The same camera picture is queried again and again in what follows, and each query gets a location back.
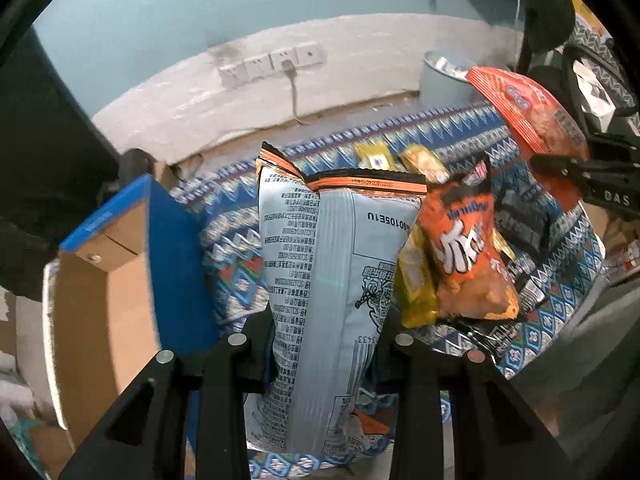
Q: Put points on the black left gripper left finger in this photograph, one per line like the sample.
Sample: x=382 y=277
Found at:
x=143 y=434

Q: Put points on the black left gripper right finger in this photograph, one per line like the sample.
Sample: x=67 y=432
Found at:
x=495 y=434

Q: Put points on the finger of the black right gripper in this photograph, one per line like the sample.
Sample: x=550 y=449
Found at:
x=590 y=176

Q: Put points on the red snack bag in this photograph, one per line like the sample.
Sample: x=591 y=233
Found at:
x=536 y=120

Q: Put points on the orange chip bag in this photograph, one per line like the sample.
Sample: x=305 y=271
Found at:
x=457 y=219

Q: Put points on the yellow snack bag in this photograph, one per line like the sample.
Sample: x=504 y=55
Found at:
x=414 y=288

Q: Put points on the white orange-trimmed snack bag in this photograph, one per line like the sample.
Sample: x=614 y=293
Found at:
x=330 y=243

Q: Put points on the black white snack bag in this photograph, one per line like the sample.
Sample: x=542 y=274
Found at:
x=524 y=220

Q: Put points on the blue patterned tablecloth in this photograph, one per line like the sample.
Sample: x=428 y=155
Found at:
x=225 y=202

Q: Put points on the blue cardboard box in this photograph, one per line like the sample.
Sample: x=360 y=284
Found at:
x=130 y=282

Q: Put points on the pale blue trash bin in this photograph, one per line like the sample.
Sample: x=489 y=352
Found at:
x=443 y=81

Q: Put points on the small yellow snack packet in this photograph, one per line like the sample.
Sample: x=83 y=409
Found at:
x=375 y=156

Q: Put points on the dark hanging curtain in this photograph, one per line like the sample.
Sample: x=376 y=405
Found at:
x=53 y=165

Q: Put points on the white wall socket strip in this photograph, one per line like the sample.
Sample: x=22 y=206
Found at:
x=274 y=63

